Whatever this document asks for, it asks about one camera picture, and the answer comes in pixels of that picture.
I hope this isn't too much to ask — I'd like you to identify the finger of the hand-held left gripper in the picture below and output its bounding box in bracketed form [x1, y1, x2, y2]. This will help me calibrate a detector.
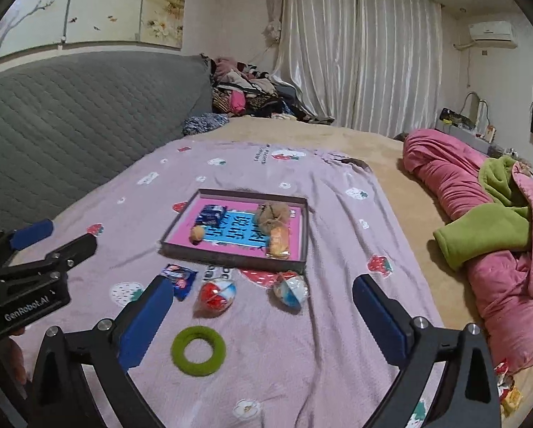
[0, 233, 98, 280]
[0, 218, 55, 274]

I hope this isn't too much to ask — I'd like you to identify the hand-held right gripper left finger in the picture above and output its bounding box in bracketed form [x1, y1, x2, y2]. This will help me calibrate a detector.
[28, 275, 175, 428]

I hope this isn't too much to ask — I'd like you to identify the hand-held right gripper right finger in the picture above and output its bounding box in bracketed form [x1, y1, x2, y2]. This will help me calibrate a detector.
[352, 274, 503, 428]

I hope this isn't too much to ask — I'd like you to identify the green fuzzy ring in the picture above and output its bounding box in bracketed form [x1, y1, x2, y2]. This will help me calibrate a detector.
[170, 325, 227, 376]

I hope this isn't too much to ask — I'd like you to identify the blue sandwich cookie packet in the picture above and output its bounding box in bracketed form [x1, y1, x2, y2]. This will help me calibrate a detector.
[195, 204, 228, 227]
[160, 263, 198, 301]

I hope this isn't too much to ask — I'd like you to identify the red and blue capsule ball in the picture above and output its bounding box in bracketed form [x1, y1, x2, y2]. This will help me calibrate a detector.
[273, 273, 311, 309]
[198, 276, 238, 317]

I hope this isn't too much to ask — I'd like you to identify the dark shallow cardboard tray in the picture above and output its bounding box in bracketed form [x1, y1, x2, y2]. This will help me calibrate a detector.
[159, 188, 310, 275]

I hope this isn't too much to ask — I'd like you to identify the orange cake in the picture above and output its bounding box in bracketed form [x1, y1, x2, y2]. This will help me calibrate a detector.
[266, 224, 291, 260]

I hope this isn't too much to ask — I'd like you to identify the person's left hand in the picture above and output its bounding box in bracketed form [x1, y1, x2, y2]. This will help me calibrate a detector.
[5, 326, 29, 386]

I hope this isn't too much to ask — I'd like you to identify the grey quilted headboard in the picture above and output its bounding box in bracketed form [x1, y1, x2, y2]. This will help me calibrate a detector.
[0, 51, 214, 241]

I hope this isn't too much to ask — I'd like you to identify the green fleece blanket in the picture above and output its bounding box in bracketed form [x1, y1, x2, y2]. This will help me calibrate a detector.
[433, 155, 533, 270]

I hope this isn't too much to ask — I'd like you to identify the red snack wrapper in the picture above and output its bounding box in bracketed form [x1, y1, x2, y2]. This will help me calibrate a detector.
[493, 359, 523, 415]

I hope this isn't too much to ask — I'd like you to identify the pink quilt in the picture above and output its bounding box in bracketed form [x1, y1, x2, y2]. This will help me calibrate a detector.
[402, 128, 533, 373]

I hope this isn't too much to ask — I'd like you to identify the blue patterned cloth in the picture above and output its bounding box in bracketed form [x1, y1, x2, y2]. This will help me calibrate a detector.
[181, 113, 229, 137]

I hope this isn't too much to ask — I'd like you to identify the black bag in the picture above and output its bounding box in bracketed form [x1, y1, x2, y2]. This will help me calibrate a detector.
[439, 107, 472, 126]

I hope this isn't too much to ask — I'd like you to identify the pile of clothes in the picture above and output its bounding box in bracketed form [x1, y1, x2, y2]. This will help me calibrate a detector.
[210, 56, 336, 124]

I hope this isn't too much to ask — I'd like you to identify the white curtain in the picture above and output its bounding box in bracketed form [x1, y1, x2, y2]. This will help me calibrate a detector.
[266, 0, 443, 137]

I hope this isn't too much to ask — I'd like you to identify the white air conditioner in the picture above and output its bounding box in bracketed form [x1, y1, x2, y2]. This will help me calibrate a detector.
[468, 20, 519, 50]

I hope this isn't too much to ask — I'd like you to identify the white arched frame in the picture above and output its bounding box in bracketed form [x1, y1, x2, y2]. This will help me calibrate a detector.
[465, 91, 492, 128]

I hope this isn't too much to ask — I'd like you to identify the floral wall panel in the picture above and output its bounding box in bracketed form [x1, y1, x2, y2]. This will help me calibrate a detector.
[0, 0, 187, 65]

